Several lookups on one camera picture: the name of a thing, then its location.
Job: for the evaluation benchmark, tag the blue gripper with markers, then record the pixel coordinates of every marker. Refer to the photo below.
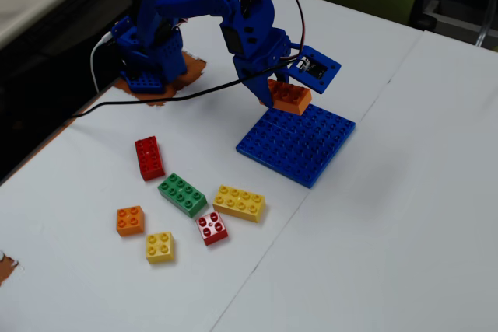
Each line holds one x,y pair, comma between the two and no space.
252,70

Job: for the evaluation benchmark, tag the orange 2x4 block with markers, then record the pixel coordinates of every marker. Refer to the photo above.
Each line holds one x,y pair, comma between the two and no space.
292,96

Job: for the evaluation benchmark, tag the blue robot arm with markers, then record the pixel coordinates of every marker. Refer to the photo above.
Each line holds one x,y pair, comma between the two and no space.
155,36

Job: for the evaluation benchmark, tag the yellow 2x4 block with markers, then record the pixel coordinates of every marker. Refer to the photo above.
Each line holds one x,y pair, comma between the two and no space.
239,203

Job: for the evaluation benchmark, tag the red 2x4 block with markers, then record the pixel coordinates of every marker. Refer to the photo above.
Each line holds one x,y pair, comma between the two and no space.
149,158

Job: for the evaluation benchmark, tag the green 2x4 block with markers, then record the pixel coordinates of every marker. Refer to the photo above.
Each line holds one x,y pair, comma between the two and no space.
181,194

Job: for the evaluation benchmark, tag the red 2x2 block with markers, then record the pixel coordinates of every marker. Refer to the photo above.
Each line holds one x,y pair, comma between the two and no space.
211,228

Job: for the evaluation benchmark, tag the orange 2x2 block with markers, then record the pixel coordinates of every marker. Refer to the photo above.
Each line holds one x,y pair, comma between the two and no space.
130,221

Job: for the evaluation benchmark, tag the yellow 2x2 block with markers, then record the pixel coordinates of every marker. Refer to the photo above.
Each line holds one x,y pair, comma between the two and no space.
160,247

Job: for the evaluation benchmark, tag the white foam board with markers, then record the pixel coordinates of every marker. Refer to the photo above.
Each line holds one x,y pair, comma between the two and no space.
116,289
389,231

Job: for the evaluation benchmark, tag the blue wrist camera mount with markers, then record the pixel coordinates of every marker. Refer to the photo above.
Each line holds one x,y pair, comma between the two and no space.
315,69

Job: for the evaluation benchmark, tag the blue 8x8 base plate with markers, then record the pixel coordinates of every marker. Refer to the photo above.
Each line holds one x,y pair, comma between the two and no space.
295,145

